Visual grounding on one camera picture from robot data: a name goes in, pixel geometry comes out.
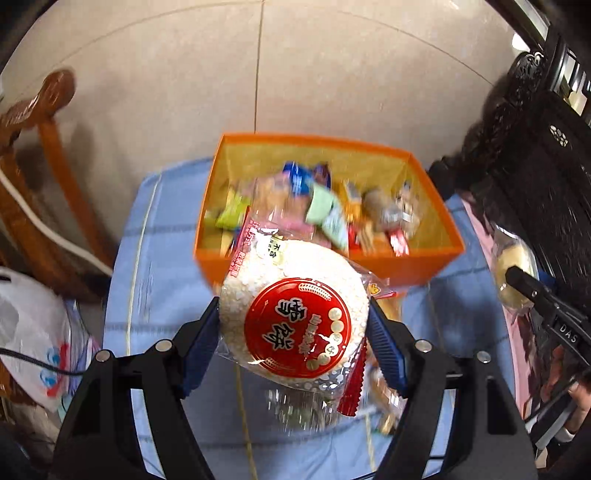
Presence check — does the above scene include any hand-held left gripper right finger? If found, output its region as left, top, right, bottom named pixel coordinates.
left=367, top=298, right=541, bottom=480

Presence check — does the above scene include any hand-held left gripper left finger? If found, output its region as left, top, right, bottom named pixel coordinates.
left=53, top=295, right=222, bottom=480

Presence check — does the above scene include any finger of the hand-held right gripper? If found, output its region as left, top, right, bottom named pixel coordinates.
left=504, top=265, right=586, bottom=325

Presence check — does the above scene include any round bread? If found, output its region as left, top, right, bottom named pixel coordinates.
left=490, top=226, right=541, bottom=315

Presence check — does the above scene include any clear snack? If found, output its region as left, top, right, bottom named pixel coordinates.
left=369, top=360, right=409, bottom=437

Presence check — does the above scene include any orange cardboard box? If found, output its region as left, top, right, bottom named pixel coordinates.
left=193, top=133, right=466, bottom=289

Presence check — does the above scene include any rice cracker packet red label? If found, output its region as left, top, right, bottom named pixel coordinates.
left=215, top=203, right=407, bottom=418

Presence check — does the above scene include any red bar packet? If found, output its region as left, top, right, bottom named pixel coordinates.
left=388, top=228, right=411, bottom=257

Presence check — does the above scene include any yellow-green snack packet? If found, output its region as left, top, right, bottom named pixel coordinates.
left=215, top=191, right=252, bottom=232

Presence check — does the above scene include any bread bun packet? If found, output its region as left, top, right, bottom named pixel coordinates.
left=360, top=187, right=421, bottom=236

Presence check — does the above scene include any green snack packet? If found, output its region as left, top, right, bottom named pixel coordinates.
left=305, top=182, right=352, bottom=252

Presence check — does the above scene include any orange snack packet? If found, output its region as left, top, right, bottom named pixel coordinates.
left=342, top=180, right=365, bottom=217

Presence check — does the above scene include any cracker bar packet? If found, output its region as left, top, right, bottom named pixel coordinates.
left=252, top=175, right=296, bottom=222

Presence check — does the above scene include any blue snack packet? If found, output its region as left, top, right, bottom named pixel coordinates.
left=281, top=161, right=312, bottom=197

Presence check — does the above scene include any person's right hand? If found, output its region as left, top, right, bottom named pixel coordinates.
left=567, top=381, right=591, bottom=435

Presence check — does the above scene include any pink cloth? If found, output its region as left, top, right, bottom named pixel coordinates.
left=462, top=198, right=555, bottom=421

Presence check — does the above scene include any blue checked cloth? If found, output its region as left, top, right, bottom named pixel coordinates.
left=102, top=157, right=513, bottom=480

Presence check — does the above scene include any white plastic bag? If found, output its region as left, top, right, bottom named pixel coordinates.
left=0, top=267, right=102, bottom=411

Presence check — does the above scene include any wooden chair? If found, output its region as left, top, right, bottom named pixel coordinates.
left=0, top=69, right=116, bottom=305

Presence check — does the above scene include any black cable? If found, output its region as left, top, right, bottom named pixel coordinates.
left=0, top=348, right=84, bottom=374

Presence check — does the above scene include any white cable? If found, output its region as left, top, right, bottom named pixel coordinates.
left=0, top=173, right=114, bottom=275

